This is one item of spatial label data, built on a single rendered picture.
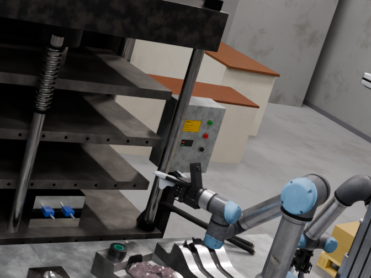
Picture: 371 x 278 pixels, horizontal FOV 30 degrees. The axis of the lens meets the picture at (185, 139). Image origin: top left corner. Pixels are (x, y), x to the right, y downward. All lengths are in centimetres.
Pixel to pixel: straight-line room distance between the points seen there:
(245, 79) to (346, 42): 326
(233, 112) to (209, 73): 137
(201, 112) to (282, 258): 149
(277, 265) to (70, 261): 113
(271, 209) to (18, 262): 118
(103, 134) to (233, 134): 430
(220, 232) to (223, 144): 506
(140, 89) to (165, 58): 627
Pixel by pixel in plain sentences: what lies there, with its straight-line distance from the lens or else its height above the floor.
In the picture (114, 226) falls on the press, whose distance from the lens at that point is 368.
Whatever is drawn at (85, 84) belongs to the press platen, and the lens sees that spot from 329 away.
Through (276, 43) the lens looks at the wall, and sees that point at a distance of 1097.
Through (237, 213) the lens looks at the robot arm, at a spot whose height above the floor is 145.
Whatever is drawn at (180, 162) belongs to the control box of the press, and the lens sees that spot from 381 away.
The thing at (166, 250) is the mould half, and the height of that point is 86.
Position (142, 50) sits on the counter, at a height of 39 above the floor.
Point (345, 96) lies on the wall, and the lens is 1143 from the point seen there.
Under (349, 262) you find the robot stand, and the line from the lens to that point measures 259.
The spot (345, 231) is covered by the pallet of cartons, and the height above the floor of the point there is 40.
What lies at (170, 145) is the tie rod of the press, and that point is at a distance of 355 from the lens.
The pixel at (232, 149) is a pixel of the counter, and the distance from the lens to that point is 768.
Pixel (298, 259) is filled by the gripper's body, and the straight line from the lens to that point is 351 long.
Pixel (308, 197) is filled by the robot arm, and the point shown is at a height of 164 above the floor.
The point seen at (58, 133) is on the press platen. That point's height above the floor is 128.
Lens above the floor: 238
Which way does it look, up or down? 17 degrees down
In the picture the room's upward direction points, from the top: 17 degrees clockwise
